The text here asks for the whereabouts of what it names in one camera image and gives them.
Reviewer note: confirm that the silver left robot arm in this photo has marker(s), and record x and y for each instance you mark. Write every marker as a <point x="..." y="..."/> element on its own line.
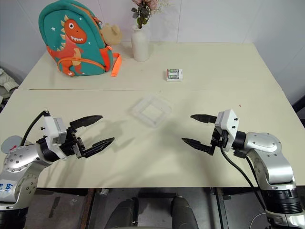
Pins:
<point x="21" y="157"/>

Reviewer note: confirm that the green white small cylinder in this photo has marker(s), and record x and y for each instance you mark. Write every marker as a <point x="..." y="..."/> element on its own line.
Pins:
<point x="173" y="70"/>
<point x="173" y="76"/>

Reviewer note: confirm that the clear plastic box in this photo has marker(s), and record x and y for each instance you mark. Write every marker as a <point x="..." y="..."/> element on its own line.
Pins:
<point x="152" y="112"/>

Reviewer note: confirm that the teal dinosaur backpack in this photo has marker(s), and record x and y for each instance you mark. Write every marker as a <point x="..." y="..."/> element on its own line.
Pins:
<point x="71" y="35"/>

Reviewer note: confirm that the small white open box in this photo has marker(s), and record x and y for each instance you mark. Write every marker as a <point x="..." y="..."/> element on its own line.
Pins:
<point x="180" y="76"/>

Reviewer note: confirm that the black angular object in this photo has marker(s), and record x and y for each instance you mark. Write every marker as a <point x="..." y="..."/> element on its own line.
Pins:
<point x="300" y="105"/>

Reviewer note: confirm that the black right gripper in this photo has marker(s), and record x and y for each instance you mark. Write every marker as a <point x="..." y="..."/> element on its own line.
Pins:
<point x="219" y="139"/>

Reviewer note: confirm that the cream padded cloth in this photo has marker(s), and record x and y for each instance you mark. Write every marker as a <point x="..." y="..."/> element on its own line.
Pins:
<point x="6" y="83"/>

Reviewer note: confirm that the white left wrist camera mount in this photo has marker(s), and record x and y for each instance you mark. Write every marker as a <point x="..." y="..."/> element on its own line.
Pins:
<point x="48" y="126"/>

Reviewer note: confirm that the dark rounded shape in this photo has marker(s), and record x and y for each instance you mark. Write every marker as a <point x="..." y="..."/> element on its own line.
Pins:
<point x="125" y="214"/>
<point x="184" y="214"/>

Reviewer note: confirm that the white ceramic vase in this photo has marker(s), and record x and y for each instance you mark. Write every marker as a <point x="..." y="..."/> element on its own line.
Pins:
<point x="140" y="45"/>

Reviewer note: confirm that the pink flower bouquet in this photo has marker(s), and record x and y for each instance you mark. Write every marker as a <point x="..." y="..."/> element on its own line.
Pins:
<point x="143" y="12"/>

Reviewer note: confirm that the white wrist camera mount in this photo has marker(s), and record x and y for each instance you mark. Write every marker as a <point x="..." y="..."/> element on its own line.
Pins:
<point x="48" y="126"/>
<point x="232" y="126"/>

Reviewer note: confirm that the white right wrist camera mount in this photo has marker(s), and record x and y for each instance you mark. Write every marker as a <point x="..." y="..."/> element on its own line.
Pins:
<point x="232" y="126"/>

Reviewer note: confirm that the beige plush toy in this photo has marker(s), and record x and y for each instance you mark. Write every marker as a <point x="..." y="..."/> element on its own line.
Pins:
<point x="112" y="34"/>

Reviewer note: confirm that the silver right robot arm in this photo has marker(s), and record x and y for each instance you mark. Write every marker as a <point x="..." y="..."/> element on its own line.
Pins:
<point x="269" y="145"/>

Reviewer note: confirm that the grey round disc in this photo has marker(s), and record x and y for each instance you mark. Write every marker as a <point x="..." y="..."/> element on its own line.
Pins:
<point x="10" y="143"/>

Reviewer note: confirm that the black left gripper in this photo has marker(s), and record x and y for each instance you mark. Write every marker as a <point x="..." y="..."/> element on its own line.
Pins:
<point x="71" y="145"/>

